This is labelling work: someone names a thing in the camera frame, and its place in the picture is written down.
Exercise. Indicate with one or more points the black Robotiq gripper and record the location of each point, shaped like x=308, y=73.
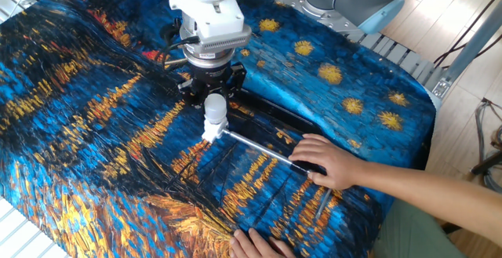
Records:
x=213, y=79

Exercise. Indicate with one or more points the white light bulb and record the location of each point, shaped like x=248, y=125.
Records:
x=215, y=107

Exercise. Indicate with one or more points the person's right forearm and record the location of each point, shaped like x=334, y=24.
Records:
x=431, y=201

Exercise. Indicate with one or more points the person's right hand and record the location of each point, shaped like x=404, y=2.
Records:
x=335, y=166

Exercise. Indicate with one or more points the person's left hand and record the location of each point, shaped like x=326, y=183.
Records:
x=255, y=250

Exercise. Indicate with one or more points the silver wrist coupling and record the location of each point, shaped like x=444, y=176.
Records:
x=209, y=56

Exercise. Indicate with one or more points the white lamp socket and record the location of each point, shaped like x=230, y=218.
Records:
x=213, y=130

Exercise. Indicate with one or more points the silver lamp rod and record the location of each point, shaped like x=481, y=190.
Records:
x=259, y=148

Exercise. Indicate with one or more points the blue orange painted tablecloth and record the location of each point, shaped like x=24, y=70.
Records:
x=98, y=93

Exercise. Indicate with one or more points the small silver stick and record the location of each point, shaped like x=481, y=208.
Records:
x=323, y=203

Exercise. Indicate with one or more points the green trousers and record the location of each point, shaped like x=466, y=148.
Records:
x=412, y=234

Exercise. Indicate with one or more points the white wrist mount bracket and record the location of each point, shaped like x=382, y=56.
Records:
x=212, y=19

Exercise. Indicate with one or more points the grey frame post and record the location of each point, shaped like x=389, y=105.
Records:
x=470, y=50

